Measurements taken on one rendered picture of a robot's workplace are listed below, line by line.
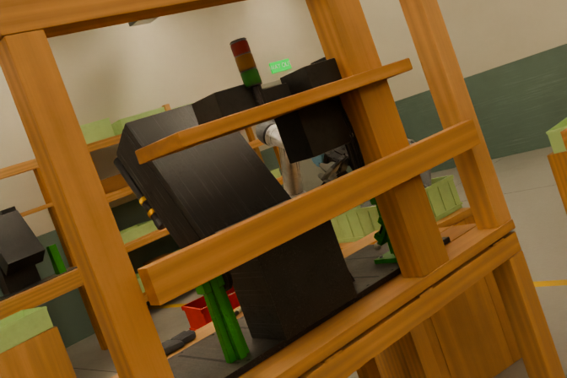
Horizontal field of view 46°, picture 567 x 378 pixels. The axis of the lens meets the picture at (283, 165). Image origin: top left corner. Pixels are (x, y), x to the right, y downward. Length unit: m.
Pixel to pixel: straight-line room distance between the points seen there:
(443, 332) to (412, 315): 1.17
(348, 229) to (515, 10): 6.50
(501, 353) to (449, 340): 0.33
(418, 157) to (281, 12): 8.67
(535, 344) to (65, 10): 1.91
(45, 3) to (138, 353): 0.81
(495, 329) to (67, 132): 2.47
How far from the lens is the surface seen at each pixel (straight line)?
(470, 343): 3.37
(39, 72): 1.56
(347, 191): 1.87
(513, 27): 9.58
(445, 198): 3.35
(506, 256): 2.48
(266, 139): 2.74
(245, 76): 1.85
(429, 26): 2.39
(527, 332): 2.60
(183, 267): 1.56
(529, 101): 9.66
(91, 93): 8.40
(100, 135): 7.67
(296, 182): 2.97
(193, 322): 2.75
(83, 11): 1.64
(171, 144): 1.65
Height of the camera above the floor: 1.47
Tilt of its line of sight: 3 degrees down
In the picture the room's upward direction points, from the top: 20 degrees counter-clockwise
